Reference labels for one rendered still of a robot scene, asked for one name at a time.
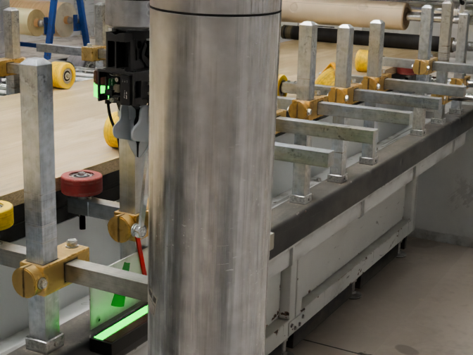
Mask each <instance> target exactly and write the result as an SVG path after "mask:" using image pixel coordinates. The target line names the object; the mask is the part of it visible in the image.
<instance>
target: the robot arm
mask: <svg viewBox="0 0 473 355"><path fill-rule="evenodd" d="M105 15H106V25H107V26H109V27H112V31H110V32H106V68H98V69H97V78H98V101H103V100H107V99H108V96H109V101H110V102H111V103H116V104H117V106H118V109H119V111H120V119H119V121H118V122H117V123H116V124H115V125H114V126H113V136H114V137H115V138H118V139H126V140H127V142H128V144H129V146H130V149H131V150H132V152H133V154H134V155H135V157H138V158H141V157H142V156H143V155H144V154H145V153H146V151H147V150H148V149H149V250H148V355H264V354H265V326H266V312H267V285H268V271H269V256H270V228H271V214H272V187H273V173H274V158H275V131H276V117H277V89H278V74H279V48H280V33H281V19H282V0H105ZM146 39H149V41H146ZM101 77H105V93H102V94H101ZM108 77H109V79H108ZM108 85H109V88H108ZM147 103H148V105H147ZM140 107H141V108H140Z"/></svg>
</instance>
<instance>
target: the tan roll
mask: <svg viewBox="0 0 473 355"><path fill-rule="evenodd" d="M373 20H383V21H384V22H385V29H388V30H406V29H407V28H408V25H409V23H410V21H420V22H421V13H408V3H407V2H395V1H371V0H282V19H281V22H291V23H302V22H303V21H314V22H315V23H317V24H320V25H339V26H340V25H342V24H350V25H352V26H353V27H368V28H370V23H371V22H372V21H373ZM458 21H459V16H458V15H454V16H453V24H458ZM440 22H441V15H437V14H434V23H440Z"/></svg>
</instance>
